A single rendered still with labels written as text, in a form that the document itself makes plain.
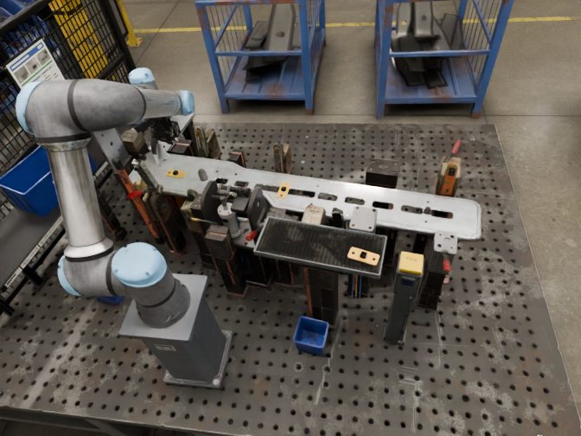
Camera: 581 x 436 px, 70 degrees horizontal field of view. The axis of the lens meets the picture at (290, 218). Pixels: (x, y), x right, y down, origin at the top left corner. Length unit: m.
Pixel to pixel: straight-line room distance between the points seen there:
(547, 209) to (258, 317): 2.12
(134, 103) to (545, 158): 2.95
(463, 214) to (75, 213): 1.20
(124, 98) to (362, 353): 1.11
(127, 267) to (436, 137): 1.71
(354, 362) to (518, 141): 2.46
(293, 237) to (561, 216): 2.19
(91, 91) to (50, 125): 0.12
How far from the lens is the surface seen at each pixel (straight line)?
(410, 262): 1.20
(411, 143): 2.27
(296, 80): 3.79
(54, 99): 1.06
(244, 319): 1.65
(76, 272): 1.17
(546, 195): 3.23
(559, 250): 2.94
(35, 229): 1.81
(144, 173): 1.58
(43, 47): 2.03
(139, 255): 1.11
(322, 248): 1.21
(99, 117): 1.03
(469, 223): 1.54
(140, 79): 1.48
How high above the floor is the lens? 2.14
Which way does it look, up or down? 50 degrees down
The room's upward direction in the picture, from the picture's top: 8 degrees counter-clockwise
